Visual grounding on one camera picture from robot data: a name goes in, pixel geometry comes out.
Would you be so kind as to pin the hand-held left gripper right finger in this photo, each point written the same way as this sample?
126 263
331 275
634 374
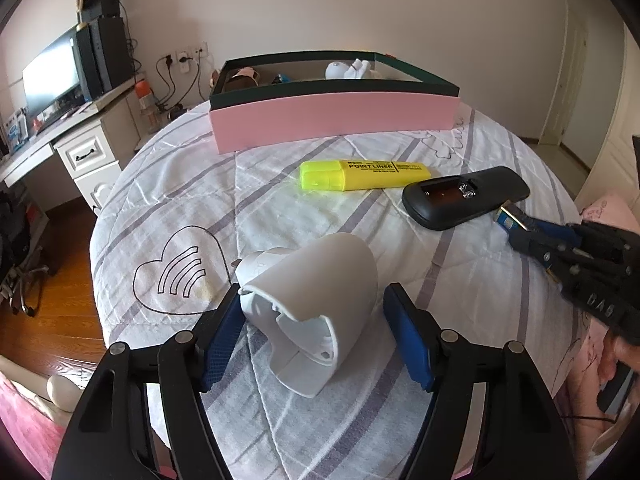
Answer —
410 345

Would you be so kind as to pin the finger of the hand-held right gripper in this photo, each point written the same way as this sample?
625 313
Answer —
552 230
535 250

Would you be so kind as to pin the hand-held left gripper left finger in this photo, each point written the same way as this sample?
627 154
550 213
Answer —
220 345

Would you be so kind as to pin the blue tin case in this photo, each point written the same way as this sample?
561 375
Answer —
510 216

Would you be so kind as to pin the white plastic shell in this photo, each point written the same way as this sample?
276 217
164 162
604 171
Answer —
320 280

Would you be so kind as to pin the pink and green box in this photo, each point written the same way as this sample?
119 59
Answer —
325 115

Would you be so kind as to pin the white plush rabbit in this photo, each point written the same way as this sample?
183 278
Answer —
347 70

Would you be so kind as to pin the person's right hand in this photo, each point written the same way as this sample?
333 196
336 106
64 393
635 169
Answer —
612 360

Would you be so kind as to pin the pink pillow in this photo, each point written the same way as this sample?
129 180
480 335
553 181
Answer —
605 205

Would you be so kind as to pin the black remote control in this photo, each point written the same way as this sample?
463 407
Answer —
450 205

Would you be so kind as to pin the white wardrobe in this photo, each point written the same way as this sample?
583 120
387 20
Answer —
617 120

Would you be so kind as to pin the white door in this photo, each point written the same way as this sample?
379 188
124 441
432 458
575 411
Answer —
567 75

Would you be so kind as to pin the yellow highlighter-shaped case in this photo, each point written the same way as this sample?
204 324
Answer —
370 175

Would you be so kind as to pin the pink cloth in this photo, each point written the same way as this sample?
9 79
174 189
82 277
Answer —
25 435

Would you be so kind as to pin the white desk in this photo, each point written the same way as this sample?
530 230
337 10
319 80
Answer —
85 155

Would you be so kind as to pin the bottle with orange cap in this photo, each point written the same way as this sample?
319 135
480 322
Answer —
146 102

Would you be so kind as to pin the small blue packet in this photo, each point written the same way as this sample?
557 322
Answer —
281 79

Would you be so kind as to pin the blue and white product box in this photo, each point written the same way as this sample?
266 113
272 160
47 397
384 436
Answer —
15 130

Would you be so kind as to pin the black computer tower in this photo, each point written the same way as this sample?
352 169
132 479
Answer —
107 57

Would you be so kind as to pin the computer monitor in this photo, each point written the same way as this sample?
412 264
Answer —
52 77

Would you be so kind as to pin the black box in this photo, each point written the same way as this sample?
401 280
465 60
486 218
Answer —
100 7

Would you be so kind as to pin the wall outlets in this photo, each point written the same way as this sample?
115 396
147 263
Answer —
185 54

